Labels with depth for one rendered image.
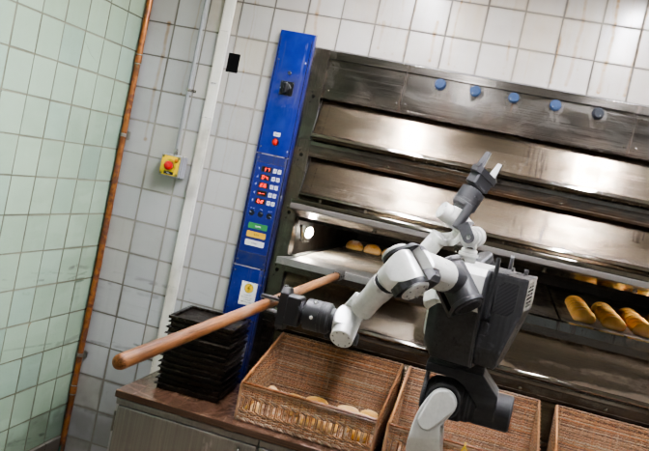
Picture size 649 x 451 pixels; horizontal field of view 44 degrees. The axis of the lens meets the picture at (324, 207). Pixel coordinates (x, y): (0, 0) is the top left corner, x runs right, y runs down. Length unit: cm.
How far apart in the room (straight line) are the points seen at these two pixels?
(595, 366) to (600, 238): 52
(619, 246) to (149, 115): 213
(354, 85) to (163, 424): 161
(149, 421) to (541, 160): 188
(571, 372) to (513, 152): 93
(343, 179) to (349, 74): 46
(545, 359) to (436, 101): 116
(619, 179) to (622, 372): 78
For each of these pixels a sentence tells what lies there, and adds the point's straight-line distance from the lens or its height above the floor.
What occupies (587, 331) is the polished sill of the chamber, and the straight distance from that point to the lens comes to 345.
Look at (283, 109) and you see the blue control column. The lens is 354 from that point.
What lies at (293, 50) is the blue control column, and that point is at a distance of 356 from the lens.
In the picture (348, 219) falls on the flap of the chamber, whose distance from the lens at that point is 332.
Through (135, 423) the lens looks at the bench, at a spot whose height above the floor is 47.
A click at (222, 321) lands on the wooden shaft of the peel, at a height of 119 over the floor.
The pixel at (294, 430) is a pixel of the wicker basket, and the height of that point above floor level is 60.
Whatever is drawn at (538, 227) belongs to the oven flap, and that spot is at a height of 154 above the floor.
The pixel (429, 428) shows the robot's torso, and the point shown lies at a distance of 254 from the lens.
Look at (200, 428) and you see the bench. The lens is 320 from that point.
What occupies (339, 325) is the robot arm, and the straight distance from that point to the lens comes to 219.
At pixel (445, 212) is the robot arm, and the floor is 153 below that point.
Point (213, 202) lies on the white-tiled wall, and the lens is 365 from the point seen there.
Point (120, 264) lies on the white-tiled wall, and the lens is 385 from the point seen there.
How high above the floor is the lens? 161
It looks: 3 degrees down
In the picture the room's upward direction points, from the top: 12 degrees clockwise
